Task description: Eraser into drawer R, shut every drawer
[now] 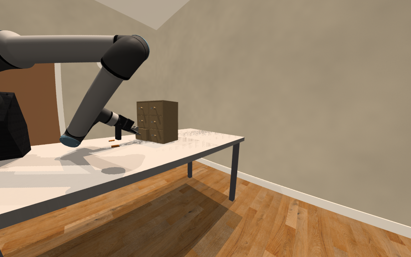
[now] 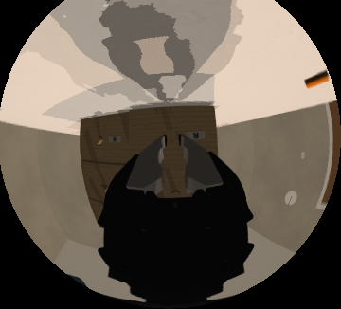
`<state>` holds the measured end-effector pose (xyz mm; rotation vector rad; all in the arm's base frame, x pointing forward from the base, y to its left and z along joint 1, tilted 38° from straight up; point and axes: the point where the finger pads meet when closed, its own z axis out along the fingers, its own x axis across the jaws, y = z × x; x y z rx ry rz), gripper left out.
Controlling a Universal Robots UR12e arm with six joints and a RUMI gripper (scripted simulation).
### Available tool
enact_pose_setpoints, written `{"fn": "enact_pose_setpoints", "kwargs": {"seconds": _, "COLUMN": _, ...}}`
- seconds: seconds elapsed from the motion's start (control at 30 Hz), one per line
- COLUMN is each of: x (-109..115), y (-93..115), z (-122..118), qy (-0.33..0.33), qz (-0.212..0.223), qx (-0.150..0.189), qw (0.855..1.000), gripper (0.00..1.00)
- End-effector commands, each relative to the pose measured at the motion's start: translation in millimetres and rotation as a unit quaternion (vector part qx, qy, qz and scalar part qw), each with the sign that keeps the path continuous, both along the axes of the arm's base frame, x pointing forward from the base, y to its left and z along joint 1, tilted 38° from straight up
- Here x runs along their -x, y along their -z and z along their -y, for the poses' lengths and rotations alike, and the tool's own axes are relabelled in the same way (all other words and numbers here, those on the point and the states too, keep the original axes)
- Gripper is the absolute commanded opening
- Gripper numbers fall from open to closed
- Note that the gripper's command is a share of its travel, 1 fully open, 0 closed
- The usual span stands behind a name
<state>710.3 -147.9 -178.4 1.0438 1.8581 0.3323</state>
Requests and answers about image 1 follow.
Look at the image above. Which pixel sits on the dark brown wooden drawer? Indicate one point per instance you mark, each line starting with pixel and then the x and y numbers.
pixel 142 108
pixel 156 135
pixel 143 120
pixel 155 122
pixel 155 108
pixel 144 134

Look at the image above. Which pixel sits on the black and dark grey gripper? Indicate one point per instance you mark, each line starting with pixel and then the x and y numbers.
pixel 126 124

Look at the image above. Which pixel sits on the wooden chest of drawers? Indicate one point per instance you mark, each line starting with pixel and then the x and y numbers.
pixel 169 119

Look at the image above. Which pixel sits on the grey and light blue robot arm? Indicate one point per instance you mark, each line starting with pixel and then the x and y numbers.
pixel 120 57

